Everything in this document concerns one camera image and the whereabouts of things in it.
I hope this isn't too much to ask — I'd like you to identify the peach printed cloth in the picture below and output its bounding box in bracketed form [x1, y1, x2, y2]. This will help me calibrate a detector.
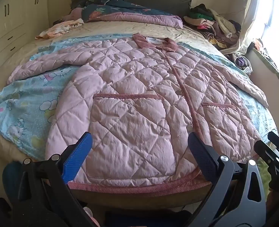
[35, 18, 85, 40]

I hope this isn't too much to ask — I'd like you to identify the bed with beige sheet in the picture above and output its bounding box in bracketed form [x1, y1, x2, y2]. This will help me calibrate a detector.
[0, 20, 279, 209]

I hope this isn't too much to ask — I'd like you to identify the windowsill clutter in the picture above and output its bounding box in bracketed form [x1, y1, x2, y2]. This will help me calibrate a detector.
[253, 39, 279, 81]

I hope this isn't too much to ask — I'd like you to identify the white bag of clothes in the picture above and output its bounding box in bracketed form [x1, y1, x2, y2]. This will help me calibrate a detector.
[232, 52, 253, 75]

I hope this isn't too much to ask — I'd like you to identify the pink quilted jacket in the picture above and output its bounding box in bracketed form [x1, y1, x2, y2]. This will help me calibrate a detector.
[7, 33, 269, 191]

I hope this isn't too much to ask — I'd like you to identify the dark floral quilt pink lining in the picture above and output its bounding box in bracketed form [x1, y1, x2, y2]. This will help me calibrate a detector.
[81, 0, 184, 29]

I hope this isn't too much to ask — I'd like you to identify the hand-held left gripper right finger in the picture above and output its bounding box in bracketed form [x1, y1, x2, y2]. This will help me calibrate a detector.
[184, 132, 267, 227]

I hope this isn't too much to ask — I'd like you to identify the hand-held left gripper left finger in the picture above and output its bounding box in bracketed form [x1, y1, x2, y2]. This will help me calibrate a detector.
[13, 131, 99, 227]

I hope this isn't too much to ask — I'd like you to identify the pink plush pillow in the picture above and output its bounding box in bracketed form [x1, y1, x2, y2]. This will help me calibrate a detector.
[62, 7, 84, 21]

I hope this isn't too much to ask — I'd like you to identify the white curtain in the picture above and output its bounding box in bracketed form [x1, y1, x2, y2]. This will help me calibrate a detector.
[221, 0, 276, 55]

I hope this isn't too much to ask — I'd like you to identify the pile of mixed clothes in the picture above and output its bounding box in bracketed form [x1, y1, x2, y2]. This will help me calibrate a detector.
[183, 3, 242, 51]

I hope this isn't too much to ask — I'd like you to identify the blue cartoon printed sheet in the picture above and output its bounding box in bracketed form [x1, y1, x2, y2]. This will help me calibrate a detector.
[0, 37, 278, 162]

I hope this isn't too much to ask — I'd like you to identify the cream wardrobe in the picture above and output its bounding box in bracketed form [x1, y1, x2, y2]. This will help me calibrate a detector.
[0, 0, 49, 60]

